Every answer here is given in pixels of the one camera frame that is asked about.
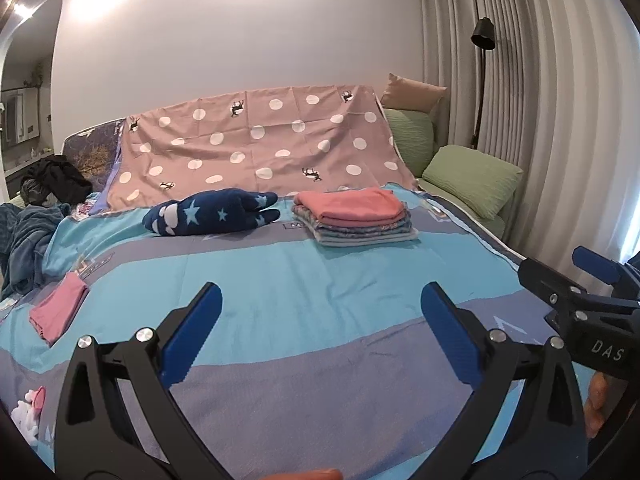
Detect grey folded garment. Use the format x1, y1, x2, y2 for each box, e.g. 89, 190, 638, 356
312, 227, 420, 247

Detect blue patterned bedspread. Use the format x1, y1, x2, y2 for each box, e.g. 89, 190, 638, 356
0, 182, 596, 480

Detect mirrored wall cabinet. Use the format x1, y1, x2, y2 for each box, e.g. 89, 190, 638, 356
0, 87, 41, 148

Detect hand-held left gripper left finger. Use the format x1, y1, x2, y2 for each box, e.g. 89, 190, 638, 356
54, 281, 236, 480

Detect floral folded garment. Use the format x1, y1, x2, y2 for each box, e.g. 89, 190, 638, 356
292, 205, 413, 238

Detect person's left hand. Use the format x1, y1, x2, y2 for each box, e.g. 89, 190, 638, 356
264, 469, 345, 480

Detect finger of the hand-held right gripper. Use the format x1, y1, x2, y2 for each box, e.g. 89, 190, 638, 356
517, 257, 640, 313
572, 246, 640, 301

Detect purple tree print sheet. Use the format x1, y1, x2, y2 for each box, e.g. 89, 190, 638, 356
62, 120, 126, 196

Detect navy star plush blanket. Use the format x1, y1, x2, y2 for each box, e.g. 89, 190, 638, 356
142, 188, 280, 237

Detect green ribbed pillow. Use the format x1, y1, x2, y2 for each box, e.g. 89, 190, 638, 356
422, 145, 523, 220
382, 108, 436, 178

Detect person's right hand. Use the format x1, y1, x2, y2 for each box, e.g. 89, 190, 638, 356
582, 372, 618, 440

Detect dark teal blanket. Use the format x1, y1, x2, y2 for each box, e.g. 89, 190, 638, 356
0, 202, 71, 301

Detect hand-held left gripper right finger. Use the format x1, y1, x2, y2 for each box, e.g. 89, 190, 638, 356
421, 282, 588, 480

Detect pink polka dot sheet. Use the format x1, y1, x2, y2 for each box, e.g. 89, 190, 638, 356
106, 85, 418, 211

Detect grey pleated curtain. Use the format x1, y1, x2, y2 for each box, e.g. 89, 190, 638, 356
417, 0, 640, 271

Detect beige pillow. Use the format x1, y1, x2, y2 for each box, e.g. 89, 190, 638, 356
380, 73, 448, 113

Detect black floor lamp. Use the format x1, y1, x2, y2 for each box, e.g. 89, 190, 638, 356
470, 17, 496, 150

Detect pink knit sweater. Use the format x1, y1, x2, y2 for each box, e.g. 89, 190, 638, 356
292, 187, 406, 226

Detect pink folded pants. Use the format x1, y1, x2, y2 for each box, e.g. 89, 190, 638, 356
29, 272, 90, 345

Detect black clothes pile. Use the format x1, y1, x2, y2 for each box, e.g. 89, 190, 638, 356
20, 155, 93, 206

